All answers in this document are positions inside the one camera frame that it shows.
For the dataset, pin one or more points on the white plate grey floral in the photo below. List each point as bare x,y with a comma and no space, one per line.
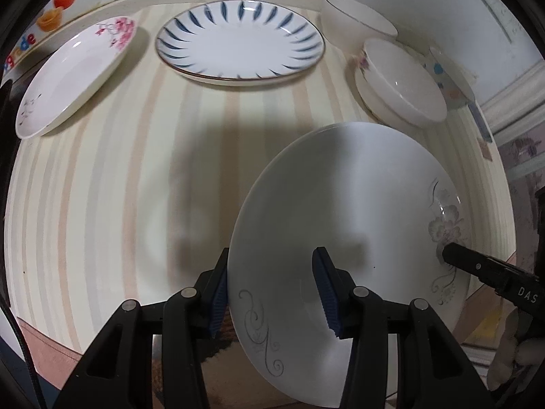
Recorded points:
384,209

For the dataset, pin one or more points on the striped table mat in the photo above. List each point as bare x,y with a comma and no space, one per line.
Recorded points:
138,192

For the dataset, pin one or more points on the white plate pink flowers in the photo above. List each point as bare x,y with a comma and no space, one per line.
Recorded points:
72,75

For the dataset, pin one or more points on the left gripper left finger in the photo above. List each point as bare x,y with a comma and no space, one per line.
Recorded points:
193,319

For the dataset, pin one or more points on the blue leaf pattern plate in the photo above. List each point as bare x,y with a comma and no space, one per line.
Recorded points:
240,43

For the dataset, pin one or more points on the white bowl dark rim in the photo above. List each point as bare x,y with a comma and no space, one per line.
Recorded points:
347,24

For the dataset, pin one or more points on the white bowl floral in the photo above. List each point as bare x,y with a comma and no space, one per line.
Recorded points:
402,83

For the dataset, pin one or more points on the brown label tag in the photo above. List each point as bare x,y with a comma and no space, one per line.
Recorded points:
484,148

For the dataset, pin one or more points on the blue smartphone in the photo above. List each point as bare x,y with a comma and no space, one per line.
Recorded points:
480,122

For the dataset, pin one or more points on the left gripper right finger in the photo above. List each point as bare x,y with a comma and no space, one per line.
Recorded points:
356,313

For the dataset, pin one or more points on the right gloved hand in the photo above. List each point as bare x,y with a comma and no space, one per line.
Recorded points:
519,354

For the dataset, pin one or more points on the polka dot bowl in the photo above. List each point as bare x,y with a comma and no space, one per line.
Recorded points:
448,77

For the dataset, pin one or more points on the colourful wall sticker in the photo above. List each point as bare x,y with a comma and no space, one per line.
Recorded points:
51,18

